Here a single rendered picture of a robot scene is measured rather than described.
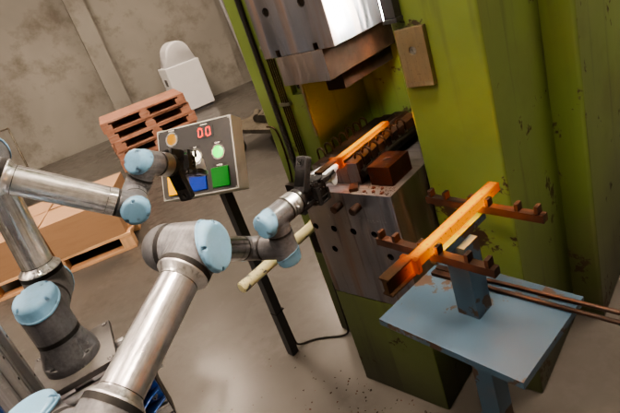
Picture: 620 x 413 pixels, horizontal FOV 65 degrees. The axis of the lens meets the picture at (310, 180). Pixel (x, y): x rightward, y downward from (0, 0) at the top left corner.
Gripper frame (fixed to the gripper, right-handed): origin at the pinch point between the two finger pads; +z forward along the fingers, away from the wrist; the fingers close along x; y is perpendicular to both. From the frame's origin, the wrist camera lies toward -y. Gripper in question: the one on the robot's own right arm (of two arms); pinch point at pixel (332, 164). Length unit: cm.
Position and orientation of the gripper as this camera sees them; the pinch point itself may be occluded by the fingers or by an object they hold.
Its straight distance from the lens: 157.3
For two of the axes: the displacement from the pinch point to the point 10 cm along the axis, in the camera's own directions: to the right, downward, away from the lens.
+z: 6.2, -4.8, 6.2
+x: 7.3, 0.4, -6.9
